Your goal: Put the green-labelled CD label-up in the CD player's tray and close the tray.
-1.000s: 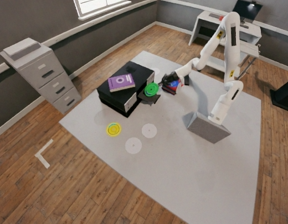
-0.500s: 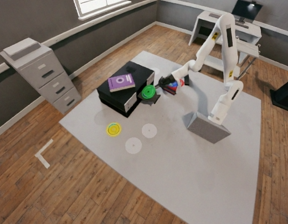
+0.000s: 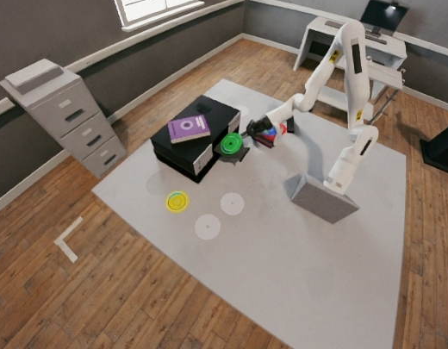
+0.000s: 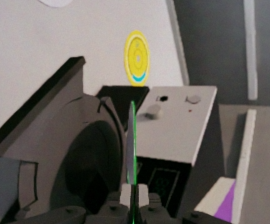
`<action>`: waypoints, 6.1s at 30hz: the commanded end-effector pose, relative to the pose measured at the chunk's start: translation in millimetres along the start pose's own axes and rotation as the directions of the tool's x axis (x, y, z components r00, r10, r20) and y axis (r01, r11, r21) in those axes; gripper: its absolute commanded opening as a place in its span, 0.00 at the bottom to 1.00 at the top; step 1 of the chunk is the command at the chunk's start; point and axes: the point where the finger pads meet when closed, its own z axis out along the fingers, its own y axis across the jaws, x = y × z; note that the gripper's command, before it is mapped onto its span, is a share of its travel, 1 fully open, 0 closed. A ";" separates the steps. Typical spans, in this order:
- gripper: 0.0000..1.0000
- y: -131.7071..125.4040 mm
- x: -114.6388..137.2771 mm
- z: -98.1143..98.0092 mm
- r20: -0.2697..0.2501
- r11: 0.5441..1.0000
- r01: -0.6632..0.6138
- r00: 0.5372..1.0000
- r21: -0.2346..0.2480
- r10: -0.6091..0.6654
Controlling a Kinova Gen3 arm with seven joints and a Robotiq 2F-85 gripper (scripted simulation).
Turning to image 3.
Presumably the green-labelled cd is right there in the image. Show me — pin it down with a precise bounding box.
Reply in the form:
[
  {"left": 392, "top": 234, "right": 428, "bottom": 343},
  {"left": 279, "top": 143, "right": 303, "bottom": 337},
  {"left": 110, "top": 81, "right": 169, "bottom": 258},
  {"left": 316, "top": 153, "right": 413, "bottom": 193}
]
[{"left": 221, "top": 133, "right": 242, "bottom": 154}]

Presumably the yellow cd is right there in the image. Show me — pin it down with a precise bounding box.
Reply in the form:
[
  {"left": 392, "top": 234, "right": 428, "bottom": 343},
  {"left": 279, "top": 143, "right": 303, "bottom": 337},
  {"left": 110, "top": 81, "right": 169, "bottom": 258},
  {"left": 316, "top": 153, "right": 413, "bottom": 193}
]
[{"left": 165, "top": 190, "right": 189, "bottom": 213}]

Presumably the blue cd with green label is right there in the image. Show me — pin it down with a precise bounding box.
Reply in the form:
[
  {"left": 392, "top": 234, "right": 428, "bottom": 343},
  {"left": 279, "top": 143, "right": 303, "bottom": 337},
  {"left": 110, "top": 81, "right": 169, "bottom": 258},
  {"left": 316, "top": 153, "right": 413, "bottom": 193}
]
[{"left": 262, "top": 128, "right": 276, "bottom": 135}]

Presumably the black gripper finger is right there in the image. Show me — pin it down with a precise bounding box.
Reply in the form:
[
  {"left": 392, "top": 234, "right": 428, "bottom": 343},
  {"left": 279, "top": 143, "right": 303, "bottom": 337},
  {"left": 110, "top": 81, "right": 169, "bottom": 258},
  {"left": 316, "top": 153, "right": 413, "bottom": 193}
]
[
  {"left": 242, "top": 129, "right": 262, "bottom": 140},
  {"left": 240, "top": 119, "right": 261, "bottom": 139}
]

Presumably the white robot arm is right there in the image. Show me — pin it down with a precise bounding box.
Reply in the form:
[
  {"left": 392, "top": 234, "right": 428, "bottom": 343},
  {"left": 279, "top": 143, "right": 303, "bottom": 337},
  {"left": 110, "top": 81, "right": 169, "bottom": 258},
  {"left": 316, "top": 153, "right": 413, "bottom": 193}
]
[{"left": 267, "top": 21, "right": 378, "bottom": 195}]

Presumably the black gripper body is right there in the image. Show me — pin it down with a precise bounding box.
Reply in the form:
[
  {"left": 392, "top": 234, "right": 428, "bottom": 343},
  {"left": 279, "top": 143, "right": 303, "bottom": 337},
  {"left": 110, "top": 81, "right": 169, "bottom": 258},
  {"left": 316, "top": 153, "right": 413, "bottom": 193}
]
[{"left": 252, "top": 114, "right": 273, "bottom": 133}]

